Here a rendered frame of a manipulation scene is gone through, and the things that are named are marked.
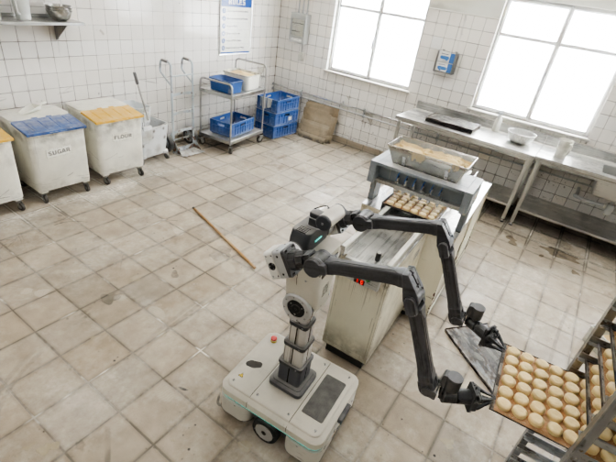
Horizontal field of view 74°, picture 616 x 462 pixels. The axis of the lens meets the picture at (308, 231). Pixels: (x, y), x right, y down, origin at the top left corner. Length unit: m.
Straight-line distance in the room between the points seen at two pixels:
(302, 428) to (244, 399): 0.35
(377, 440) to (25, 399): 2.00
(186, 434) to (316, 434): 0.73
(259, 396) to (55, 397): 1.18
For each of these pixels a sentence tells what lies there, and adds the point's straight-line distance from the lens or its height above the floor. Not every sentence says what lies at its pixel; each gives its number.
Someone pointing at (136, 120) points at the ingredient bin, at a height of 0.67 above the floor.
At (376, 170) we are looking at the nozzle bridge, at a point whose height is 1.11.
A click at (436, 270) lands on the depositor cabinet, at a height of 0.55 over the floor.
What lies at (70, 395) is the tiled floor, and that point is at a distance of 2.87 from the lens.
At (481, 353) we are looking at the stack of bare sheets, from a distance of 3.43.
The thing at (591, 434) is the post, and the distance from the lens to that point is 1.69.
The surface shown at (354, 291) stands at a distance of 2.57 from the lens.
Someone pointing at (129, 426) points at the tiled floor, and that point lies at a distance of 2.67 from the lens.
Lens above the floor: 2.19
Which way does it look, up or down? 31 degrees down
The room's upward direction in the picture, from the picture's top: 9 degrees clockwise
